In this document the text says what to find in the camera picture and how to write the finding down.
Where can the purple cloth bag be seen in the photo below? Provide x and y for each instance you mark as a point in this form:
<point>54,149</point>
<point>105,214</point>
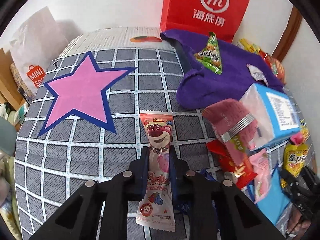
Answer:
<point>200,86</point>

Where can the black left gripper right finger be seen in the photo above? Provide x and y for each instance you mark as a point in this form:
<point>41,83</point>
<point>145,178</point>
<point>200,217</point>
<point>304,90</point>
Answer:
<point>218,210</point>

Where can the white silver small wrapper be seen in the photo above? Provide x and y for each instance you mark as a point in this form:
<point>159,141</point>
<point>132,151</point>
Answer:
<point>257,74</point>

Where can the pink star sticker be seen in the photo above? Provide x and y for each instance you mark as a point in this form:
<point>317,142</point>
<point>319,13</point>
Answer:
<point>82,92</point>

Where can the white Miniso plastic bag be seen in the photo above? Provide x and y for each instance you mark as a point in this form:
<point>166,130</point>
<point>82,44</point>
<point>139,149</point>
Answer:
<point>34,45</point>

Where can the green triangular snack packet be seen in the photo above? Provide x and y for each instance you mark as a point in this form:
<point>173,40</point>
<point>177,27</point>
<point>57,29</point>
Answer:
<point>210,56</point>

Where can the light pink candy packet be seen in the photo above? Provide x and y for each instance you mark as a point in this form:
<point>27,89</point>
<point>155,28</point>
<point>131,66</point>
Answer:
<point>262,181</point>

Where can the red snack packet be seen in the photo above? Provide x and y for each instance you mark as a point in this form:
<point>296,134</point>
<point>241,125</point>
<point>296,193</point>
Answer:
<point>241,174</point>

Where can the grey grid tablecloth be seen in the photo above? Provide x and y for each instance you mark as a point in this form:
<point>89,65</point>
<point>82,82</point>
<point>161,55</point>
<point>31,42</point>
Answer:
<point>51,167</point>

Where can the blue plastic packet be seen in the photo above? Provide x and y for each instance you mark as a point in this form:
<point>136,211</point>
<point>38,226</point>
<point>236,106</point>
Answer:
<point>274,204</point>

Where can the red Haidilao paper bag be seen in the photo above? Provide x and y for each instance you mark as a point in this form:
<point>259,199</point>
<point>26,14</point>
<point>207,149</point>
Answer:
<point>223,17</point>

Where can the yellow snack packet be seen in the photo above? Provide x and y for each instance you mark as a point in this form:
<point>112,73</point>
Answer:
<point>294,158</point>

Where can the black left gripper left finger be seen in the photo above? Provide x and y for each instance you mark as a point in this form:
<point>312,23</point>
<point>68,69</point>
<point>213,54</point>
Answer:
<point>99,210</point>

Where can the blue tissue pack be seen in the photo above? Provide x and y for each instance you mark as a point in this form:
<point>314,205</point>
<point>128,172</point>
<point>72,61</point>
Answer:
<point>275,114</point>

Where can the brown cardboard box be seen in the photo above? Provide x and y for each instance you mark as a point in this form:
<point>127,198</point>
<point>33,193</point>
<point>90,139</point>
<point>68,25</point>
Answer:
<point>9,89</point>

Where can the pink bear snack packet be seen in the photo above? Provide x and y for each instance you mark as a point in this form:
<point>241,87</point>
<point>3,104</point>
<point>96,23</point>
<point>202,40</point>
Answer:
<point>156,209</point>

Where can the orange fruit sticker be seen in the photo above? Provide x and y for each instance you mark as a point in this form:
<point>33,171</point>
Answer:
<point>141,39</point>

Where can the brown wooden door frame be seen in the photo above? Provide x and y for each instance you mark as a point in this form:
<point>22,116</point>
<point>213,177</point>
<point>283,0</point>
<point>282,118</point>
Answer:
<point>289,35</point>

